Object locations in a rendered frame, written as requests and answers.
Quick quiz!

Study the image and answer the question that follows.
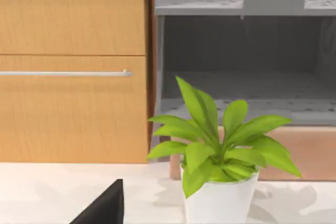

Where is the grey pierced shelf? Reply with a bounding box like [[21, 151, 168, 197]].
[[154, 0, 336, 17]]

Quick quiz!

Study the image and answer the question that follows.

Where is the wooden cupboard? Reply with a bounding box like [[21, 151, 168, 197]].
[[0, 0, 336, 164]]

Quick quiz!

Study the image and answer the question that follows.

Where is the wooden drawer front with handle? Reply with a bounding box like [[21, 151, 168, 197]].
[[0, 55, 146, 164]]

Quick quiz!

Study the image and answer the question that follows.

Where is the green plant in white pot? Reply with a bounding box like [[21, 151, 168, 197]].
[[146, 76, 302, 224]]

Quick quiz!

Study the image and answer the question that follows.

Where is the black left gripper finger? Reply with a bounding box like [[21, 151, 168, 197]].
[[68, 178, 125, 224]]

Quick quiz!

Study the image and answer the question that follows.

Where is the long metal handle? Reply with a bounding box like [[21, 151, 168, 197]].
[[0, 69, 133, 78]]

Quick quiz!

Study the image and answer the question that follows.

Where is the plain wooden drawer front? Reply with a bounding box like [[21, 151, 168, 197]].
[[0, 0, 145, 56]]

